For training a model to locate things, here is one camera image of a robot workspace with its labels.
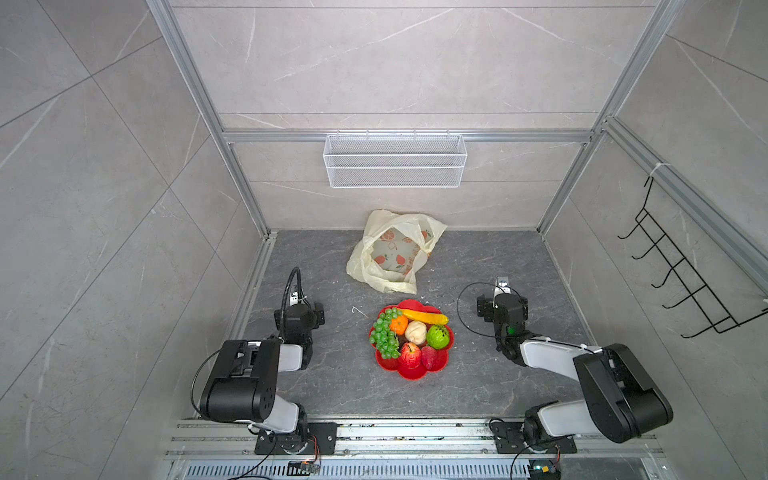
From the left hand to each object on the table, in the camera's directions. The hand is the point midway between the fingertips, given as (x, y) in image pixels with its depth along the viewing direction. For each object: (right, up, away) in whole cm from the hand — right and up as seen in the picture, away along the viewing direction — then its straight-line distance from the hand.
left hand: (297, 299), depth 93 cm
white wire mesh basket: (+31, +46, +7) cm, 56 cm away
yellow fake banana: (+42, -5, -6) cm, 42 cm away
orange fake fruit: (+32, -7, -5) cm, 33 cm away
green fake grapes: (+28, -9, -12) cm, 32 cm away
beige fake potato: (+37, -9, -7) cm, 39 cm away
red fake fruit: (+35, -14, -12) cm, 40 cm away
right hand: (+64, +2, -1) cm, 64 cm away
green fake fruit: (+43, -9, -9) cm, 45 cm away
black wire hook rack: (+96, +6, -31) cm, 101 cm away
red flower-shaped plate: (+31, -17, -9) cm, 36 cm away
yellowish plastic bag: (+30, +16, +19) cm, 39 cm away
